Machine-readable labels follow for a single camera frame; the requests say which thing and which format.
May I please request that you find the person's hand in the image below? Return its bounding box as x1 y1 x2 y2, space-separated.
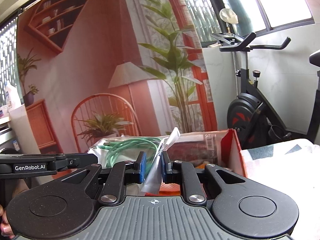
0 205 15 239

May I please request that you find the white patterned tablecloth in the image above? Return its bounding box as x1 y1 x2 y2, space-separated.
241 139 319 239

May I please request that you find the printed room backdrop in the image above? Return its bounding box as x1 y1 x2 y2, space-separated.
17 0 217 153

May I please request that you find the red strawberry cardboard box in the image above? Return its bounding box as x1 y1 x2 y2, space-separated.
49 128 249 197

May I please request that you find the black exercise bike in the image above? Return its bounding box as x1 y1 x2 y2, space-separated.
212 31 319 149

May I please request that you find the bagged green cable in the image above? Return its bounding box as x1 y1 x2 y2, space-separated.
87 127 181 197

